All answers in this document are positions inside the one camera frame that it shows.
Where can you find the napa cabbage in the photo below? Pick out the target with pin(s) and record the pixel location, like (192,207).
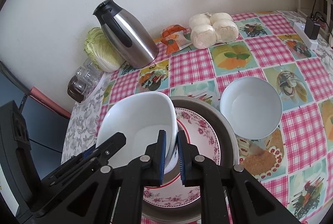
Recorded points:
(101,52)

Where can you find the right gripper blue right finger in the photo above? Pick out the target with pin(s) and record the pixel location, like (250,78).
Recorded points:
(181,144)

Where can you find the bag of white buns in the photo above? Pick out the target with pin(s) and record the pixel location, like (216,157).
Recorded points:
(208,29)

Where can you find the white power strip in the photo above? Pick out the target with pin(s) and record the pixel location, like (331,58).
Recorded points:
(300,30)

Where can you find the black power adapter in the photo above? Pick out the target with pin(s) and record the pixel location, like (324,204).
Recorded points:
(312,28)

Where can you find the floral pink rimmed plate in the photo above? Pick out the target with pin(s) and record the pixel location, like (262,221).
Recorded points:
(172,193)

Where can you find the clear glass cup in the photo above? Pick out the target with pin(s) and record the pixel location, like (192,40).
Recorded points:
(87,76)
(93,71)

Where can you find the dark tinted glass cup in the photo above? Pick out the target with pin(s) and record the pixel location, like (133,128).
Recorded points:
(76,89)

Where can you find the steel thermos jug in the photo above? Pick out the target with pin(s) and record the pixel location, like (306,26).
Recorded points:
(126,34)

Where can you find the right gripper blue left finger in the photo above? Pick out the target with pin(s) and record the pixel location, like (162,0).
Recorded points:
(160,156)

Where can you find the white square bowl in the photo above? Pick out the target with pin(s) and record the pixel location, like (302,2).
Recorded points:
(140,117)

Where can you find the light blue round bowl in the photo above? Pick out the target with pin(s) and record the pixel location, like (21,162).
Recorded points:
(252,107)

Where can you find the large steel round tray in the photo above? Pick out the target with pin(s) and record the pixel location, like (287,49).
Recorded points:
(228,157)

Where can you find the pink checkered tablecloth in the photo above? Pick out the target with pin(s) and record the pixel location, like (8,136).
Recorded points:
(294,162)

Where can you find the orange snack packet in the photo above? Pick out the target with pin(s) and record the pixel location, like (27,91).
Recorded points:
(176,38)

